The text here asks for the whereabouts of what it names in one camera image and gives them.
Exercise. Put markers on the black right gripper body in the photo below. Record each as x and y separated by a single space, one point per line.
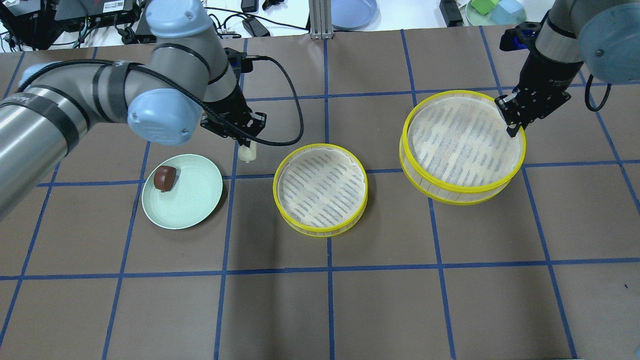
546 76

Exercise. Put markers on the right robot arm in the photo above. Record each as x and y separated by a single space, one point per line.
604 35

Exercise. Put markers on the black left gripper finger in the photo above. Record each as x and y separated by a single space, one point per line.
251 144
236 141

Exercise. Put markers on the green foam block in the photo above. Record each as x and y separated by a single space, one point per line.
483 7

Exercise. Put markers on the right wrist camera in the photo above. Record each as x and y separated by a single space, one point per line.
521 37

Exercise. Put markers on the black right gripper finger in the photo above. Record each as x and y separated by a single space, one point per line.
529 121
513 127

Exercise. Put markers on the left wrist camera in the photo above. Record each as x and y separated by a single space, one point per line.
239 61

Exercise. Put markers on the blue plate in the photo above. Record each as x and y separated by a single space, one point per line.
351 15

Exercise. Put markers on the blue foam block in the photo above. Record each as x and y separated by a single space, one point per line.
507 12

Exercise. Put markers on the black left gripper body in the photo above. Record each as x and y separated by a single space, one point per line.
232 109

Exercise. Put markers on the light green plate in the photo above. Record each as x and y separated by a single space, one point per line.
196 193

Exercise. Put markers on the brown bun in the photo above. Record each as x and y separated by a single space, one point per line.
164 178

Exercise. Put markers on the green bowl with blocks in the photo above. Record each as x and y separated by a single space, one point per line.
477 20

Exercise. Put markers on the aluminium frame post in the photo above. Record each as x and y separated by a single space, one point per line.
320 17

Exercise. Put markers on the black power adapter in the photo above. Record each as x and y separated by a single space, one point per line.
254 27

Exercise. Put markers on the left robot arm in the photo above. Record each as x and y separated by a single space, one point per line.
188 82

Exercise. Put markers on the white bun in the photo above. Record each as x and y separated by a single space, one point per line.
246 155

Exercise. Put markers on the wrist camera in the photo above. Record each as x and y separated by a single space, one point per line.
521 37
239 61

